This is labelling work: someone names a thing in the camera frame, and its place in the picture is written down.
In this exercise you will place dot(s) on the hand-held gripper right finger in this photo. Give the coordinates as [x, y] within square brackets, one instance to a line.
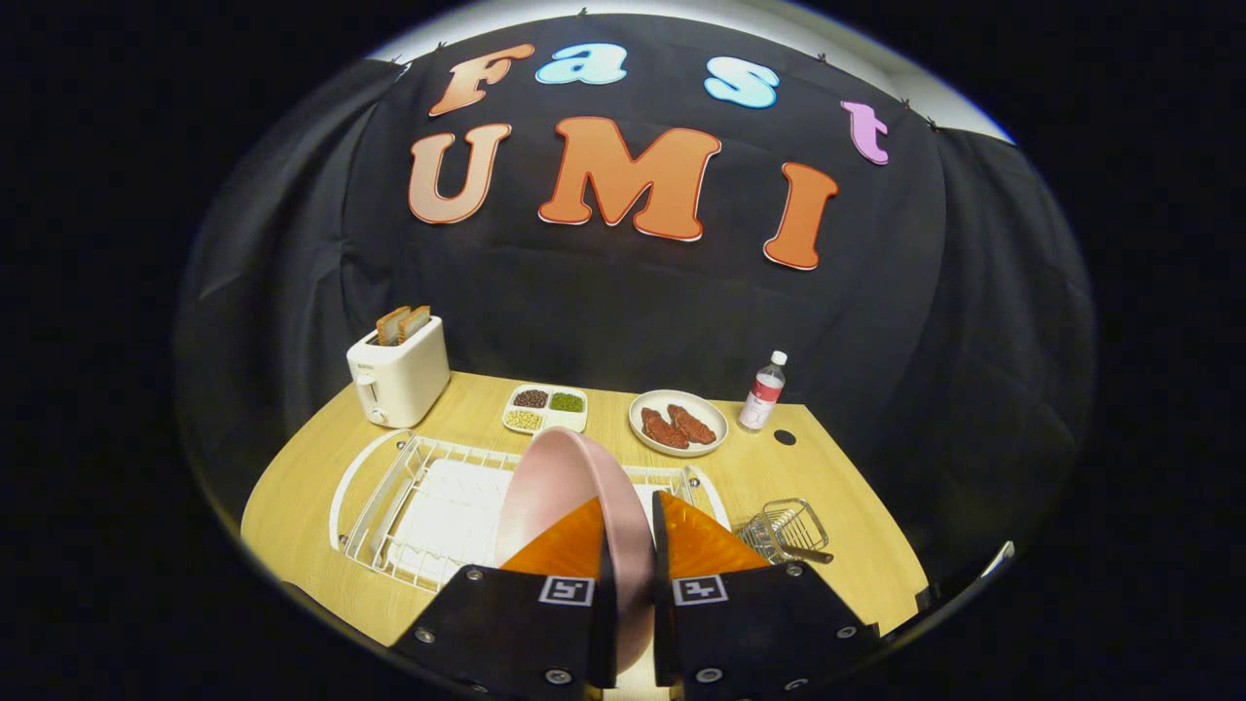
[662, 633]

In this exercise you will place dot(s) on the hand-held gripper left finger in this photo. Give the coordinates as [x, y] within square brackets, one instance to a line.
[604, 633]

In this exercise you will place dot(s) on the pink plate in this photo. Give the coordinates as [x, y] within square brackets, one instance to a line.
[565, 487]

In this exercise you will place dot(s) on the white plate with meat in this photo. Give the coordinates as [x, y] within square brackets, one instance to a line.
[706, 411]

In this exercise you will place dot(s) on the white divided dish with beans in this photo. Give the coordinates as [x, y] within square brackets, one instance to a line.
[545, 414]

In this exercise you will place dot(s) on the brown meat piece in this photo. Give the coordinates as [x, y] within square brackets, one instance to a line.
[664, 429]
[693, 424]

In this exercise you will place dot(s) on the clear bottle with red label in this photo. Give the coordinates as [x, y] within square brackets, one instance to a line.
[762, 394]

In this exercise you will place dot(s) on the white toaster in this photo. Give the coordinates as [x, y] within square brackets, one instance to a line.
[404, 375]

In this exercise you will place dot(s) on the toast bread slice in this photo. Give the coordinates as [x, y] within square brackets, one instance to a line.
[417, 321]
[391, 327]

